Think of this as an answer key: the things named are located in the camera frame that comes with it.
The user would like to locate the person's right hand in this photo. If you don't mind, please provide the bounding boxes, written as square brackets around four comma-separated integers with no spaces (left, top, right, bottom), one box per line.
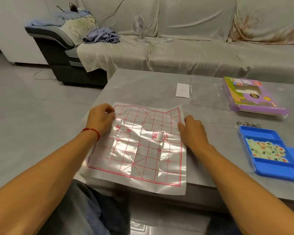
[178,115,210,151]

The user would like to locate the person's left hand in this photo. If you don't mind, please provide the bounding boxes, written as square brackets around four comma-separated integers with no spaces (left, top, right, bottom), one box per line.
[87,103,116,135]

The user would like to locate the plastic chess board sheet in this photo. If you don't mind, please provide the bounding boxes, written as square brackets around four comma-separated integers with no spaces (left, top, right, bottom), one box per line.
[79,102,188,196]

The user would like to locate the person's right forearm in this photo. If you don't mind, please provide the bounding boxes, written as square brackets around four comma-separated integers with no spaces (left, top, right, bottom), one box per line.
[189,143,294,235]

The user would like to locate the person's left forearm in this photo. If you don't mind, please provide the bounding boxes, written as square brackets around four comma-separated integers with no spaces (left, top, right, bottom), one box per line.
[0,128,101,235]

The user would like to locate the white paper card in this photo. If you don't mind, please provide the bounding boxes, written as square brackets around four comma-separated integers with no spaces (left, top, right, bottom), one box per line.
[175,83,192,99]

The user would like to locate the clear plastic wrap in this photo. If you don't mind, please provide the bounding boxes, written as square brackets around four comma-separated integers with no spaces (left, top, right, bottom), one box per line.
[189,75,237,112]

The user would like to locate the purple cardboard game box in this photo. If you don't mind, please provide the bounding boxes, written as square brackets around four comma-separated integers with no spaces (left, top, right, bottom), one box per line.
[222,76,290,117]

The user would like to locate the grey sofa cover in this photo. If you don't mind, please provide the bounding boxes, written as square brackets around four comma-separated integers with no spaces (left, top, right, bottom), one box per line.
[76,0,294,84]

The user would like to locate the blue striped cloth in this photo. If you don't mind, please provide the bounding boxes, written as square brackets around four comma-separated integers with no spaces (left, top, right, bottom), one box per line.
[82,26,121,44]

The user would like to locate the grey black sofa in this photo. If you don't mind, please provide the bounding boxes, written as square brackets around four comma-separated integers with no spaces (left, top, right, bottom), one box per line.
[24,0,294,87]

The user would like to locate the pile of pale chess pieces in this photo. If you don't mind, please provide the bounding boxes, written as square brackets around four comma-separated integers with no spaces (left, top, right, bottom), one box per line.
[245,138,289,164]

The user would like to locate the patterned pale pillow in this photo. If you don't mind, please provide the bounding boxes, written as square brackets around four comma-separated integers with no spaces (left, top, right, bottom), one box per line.
[61,16,99,46]

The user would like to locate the grey trousers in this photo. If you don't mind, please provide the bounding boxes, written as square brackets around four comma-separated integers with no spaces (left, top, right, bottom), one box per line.
[37,179,241,235]

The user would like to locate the white desk fan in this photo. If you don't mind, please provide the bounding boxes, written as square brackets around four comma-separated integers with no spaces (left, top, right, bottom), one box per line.
[131,14,147,43]

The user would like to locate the blue plastic tray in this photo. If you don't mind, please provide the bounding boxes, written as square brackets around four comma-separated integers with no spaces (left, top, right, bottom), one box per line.
[238,125,294,183]

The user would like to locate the light blue blanket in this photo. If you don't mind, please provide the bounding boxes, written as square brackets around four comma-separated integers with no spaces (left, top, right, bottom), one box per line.
[24,9,91,29]

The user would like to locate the white cabinet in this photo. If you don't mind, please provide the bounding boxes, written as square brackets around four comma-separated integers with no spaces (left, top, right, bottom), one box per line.
[0,0,50,65]

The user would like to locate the floral beige cushion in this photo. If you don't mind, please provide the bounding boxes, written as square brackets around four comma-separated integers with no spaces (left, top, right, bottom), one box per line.
[228,0,294,46]

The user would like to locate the red string bracelet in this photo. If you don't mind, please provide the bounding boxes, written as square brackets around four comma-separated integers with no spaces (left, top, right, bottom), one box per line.
[81,128,100,142]

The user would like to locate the metal key chain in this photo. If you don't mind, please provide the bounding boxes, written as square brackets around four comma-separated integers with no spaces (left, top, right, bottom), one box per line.
[236,121,262,129]

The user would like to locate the white floor cable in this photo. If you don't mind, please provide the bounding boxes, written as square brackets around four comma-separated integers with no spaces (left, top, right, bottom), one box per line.
[33,68,55,81]

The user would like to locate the white fan cable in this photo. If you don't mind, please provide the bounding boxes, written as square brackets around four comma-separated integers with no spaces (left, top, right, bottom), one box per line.
[144,25,173,45]

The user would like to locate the black cord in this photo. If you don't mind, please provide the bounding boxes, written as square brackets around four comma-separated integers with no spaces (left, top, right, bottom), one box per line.
[56,2,79,13]

